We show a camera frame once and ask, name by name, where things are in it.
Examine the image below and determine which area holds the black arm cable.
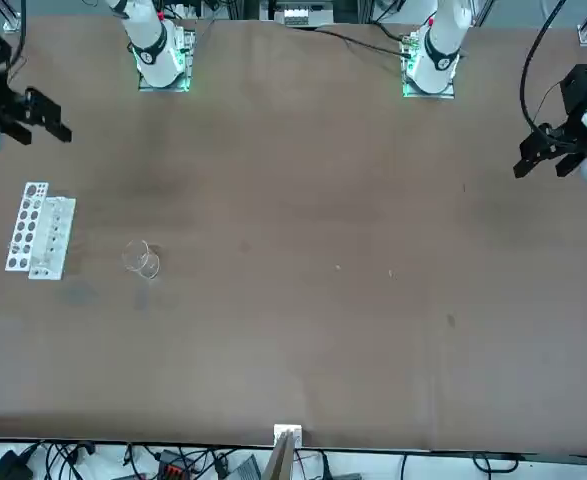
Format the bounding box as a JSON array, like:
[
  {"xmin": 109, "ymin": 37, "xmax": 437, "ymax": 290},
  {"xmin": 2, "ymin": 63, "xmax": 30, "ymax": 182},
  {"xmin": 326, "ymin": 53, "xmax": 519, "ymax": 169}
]
[{"xmin": 5, "ymin": 0, "xmax": 29, "ymax": 89}]

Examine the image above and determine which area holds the aluminium camera mount post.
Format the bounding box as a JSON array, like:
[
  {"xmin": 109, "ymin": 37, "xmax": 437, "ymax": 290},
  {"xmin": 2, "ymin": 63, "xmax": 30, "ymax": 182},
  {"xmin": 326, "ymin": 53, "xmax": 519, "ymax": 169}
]
[{"xmin": 265, "ymin": 423, "xmax": 305, "ymax": 480}]

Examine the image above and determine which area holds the white power strip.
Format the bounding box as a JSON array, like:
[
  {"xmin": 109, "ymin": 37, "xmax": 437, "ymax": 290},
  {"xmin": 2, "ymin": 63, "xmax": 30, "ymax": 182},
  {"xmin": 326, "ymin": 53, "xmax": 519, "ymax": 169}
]
[{"xmin": 275, "ymin": 0, "xmax": 335, "ymax": 26}]

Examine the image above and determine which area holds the black base cable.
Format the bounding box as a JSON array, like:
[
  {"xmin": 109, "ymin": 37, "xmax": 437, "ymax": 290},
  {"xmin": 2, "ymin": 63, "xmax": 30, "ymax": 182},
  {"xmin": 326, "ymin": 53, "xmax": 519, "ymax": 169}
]
[{"xmin": 312, "ymin": 27, "xmax": 410, "ymax": 57}]

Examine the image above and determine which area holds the black power adapter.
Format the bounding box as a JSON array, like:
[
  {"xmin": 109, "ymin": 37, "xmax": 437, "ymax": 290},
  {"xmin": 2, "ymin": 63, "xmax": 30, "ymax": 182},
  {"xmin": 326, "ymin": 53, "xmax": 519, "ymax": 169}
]
[{"xmin": 0, "ymin": 449, "xmax": 34, "ymax": 480}]

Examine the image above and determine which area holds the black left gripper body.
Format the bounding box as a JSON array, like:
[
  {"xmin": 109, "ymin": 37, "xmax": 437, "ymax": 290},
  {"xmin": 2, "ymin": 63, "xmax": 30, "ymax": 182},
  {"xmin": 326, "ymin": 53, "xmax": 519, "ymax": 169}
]
[{"xmin": 561, "ymin": 63, "xmax": 587, "ymax": 146}]

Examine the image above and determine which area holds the black device with red plugs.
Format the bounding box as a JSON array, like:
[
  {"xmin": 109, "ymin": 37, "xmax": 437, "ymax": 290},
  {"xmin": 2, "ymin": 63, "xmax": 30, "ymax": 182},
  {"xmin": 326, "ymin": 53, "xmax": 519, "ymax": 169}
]
[{"xmin": 155, "ymin": 449, "xmax": 194, "ymax": 479}]

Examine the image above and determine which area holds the thick black cable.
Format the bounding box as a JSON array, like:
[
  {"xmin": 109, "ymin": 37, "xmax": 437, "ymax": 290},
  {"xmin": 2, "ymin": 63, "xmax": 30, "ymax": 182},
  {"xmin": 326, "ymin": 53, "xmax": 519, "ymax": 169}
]
[{"xmin": 519, "ymin": 0, "xmax": 574, "ymax": 132}]

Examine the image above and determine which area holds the clear glass beaker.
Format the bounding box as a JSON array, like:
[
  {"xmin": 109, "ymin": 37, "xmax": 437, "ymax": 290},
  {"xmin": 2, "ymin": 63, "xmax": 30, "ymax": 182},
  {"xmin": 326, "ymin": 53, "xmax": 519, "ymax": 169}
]
[{"xmin": 121, "ymin": 238, "xmax": 163, "ymax": 280}]

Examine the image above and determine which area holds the white test tube rack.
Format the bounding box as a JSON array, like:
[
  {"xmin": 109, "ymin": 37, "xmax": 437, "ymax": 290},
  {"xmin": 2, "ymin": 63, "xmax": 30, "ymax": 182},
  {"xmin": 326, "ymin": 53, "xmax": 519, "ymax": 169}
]
[{"xmin": 5, "ymin": 180, "xmax": 78, "ymax": 281}]

